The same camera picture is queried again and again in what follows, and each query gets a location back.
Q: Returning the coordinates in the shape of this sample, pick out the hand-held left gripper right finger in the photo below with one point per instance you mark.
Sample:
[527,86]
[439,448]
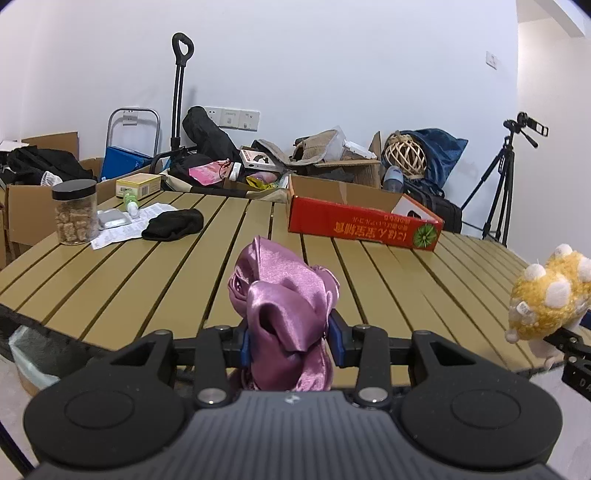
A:
[340,344]

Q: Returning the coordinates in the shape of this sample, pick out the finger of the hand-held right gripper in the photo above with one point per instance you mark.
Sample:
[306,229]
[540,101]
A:
[579,364]

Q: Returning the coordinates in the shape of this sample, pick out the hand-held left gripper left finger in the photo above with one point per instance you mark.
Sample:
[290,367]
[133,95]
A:
[244,348]

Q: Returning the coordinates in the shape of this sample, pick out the purple satin cloth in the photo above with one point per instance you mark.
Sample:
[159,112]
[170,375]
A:
[281,304]

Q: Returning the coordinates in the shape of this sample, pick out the yellow and white plush toy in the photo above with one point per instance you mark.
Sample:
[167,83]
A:
[549,295]

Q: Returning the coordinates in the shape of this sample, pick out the tan slatted folding table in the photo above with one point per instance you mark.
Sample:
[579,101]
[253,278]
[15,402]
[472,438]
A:
[161,286]

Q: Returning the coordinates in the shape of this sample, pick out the red cardboard box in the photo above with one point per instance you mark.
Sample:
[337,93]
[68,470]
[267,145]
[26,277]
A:
[351,221]

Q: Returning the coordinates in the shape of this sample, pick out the black knit hat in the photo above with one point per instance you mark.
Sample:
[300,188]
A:
[173,224]

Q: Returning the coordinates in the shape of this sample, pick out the black luggage bag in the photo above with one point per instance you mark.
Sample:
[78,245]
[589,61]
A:
[434,207]

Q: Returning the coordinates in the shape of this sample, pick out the yellow snack packet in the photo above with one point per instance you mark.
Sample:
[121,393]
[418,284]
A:
[261,182]

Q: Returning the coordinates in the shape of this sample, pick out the white paper leaflet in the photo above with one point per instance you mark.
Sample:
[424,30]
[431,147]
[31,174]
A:
[117,233]

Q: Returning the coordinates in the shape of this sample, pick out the blue water bottle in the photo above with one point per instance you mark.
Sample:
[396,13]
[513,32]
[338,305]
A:
[393,180]

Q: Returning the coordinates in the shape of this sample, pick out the small white bottle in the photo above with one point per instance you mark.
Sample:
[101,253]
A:
[235,171]

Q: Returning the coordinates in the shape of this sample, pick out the pink packet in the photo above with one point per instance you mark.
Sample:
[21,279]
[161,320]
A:
[207,173]

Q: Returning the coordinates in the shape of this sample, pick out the small green bottle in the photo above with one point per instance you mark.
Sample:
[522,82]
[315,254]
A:
[130,203]

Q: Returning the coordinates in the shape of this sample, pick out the silver blister pack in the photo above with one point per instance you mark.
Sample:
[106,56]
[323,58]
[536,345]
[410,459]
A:
[113,218]

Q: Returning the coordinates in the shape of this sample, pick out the pink box with black picture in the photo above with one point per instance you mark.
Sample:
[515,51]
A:
[258,158]

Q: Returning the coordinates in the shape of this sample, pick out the yellow green carton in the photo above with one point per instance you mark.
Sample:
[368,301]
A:
[138,185]

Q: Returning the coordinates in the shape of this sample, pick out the white box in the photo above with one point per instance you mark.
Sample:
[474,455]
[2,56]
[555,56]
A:
[360,149]

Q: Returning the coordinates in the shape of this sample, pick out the black tripod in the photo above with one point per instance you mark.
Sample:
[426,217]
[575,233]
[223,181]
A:
[501,184]

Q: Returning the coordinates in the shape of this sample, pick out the wicker ball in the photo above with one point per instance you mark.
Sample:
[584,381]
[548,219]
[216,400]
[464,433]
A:
[404,154]

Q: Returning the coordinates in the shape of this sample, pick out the beige fabric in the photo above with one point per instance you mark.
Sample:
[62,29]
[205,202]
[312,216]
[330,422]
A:
[318,143]

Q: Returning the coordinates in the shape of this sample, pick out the clear jar with black lid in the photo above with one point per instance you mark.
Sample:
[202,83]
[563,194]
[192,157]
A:
[75,217]

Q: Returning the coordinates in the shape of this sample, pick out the blue bag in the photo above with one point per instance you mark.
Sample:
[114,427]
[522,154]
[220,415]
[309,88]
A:
[443,152]

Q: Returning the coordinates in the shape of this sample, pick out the long black bag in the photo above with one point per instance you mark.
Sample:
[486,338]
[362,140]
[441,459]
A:
[207,134]

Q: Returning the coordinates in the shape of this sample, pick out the blue crate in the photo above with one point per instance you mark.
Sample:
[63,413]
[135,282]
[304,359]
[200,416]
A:
[122,161]

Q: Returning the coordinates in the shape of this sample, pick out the white cloth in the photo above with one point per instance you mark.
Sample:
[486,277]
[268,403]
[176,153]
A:
[51,177]

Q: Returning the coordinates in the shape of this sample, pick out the black jacket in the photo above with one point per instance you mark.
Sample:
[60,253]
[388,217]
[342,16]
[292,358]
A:
[46,161]

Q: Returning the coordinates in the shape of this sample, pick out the white wall socket panel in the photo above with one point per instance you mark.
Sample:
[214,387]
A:
[233,118]

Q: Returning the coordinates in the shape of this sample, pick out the white wall switch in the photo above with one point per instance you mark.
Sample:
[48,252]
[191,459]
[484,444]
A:
[491,60]

